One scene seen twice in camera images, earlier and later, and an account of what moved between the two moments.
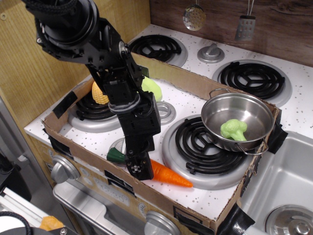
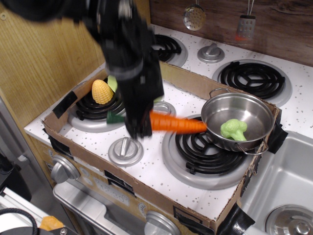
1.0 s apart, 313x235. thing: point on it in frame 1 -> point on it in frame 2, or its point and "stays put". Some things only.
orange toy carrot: [162, 172] -> [161, 123]
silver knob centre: [167, 111] stays put
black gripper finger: [139, 165] -> [140, 128]
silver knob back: [211, 54] stays put
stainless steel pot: [231, 120] stays put
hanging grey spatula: [245, 27] stays put
